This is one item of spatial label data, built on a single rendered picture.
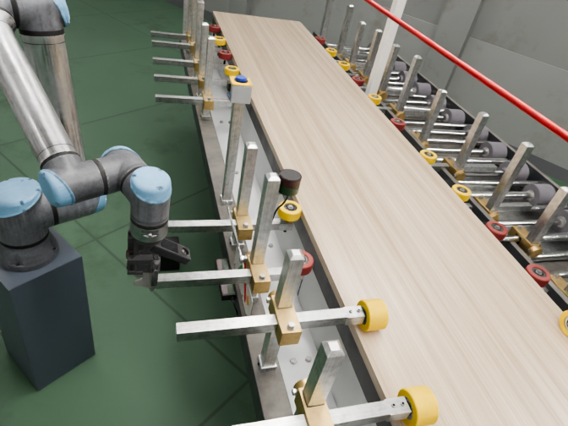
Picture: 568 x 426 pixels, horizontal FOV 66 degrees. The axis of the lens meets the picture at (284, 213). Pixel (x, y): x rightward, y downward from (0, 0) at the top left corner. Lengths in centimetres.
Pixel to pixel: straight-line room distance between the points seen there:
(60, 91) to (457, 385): 136
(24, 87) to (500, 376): 136
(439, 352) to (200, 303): 140
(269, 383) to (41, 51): 112
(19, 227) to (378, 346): 114
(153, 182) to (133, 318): 132
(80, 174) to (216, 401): 125
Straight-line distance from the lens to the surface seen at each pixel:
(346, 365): 128
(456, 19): 477
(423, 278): 143
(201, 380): 209
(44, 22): 147
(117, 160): 113
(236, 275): 129
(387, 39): 263
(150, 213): 106
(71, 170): 110
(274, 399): 127
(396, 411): 103
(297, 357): 145
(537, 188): 239
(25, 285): 169
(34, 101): 122
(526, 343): 143
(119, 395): 207
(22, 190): 161
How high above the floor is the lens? 179
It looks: 37 degrees down
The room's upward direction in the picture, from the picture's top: 13 degrees clockwise
